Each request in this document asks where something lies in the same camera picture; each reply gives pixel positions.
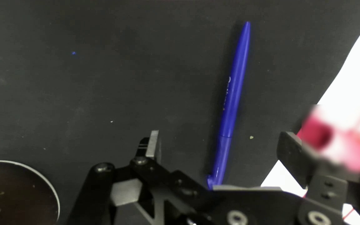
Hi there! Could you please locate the blue pen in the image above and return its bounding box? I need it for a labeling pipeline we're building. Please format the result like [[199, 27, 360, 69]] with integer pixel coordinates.
[[206, 21, 251, 189]]

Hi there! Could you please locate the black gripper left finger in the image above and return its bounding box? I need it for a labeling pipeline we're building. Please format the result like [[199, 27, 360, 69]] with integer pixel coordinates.
[[134, 130, 161, 164]]

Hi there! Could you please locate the black table mat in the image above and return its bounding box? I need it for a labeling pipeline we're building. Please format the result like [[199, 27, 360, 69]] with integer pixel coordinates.
[[0, 0, 360, 225]]

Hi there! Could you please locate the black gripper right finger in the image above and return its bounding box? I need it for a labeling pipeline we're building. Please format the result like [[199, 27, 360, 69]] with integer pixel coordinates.
[[276, 131, 342, 196]]

